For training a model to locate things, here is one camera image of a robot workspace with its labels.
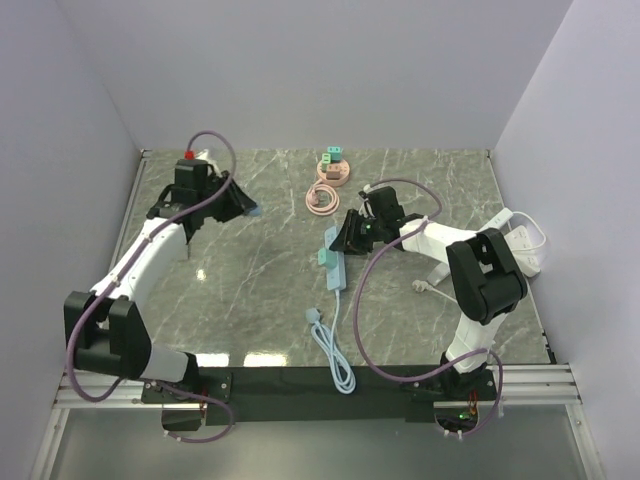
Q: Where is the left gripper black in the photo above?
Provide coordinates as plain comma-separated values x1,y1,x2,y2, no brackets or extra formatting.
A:
198,170,256,223

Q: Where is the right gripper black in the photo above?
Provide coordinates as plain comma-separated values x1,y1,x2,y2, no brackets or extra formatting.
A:
329,209,384,257

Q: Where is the green charger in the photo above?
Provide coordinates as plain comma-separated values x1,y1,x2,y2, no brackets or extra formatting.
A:
317,247,339,271

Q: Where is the blue long power strip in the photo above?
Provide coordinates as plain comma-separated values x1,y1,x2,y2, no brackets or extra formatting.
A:
317,226,347,291

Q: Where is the white square charger plug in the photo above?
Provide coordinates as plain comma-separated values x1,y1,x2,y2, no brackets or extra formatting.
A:
178,243,191,261

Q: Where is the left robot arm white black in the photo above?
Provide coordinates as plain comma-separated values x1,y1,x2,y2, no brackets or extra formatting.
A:
63,157,260,402

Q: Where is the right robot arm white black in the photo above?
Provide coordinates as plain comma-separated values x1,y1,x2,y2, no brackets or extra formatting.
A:
330,186,528,399

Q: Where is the green plug adapter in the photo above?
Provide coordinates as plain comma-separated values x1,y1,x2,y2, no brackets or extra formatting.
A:
321,146,343,164

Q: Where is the pink round power strip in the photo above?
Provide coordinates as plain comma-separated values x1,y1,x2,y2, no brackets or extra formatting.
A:
316,160,351,188

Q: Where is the black base bar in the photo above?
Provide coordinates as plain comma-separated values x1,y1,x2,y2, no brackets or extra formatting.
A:
142,364,501,426

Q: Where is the white triangular power strip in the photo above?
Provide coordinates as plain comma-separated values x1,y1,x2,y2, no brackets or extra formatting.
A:
504,225,541,278

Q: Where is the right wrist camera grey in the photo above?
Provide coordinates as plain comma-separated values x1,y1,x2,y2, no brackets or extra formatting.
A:
358,184,375,218

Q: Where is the pink coiled cable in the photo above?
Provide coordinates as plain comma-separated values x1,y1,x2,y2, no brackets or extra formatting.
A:
305,182,343,217

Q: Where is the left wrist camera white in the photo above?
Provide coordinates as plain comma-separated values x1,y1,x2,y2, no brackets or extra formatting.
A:
185,148,221,174

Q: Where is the white power strip cable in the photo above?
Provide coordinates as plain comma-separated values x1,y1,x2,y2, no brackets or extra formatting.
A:
409,209,548,307

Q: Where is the blue coiled cable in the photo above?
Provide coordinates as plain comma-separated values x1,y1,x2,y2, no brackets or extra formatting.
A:
304,289,359,395

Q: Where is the aluminium rail frame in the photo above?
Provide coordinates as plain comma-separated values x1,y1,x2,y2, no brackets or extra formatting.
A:
53,364,582,410

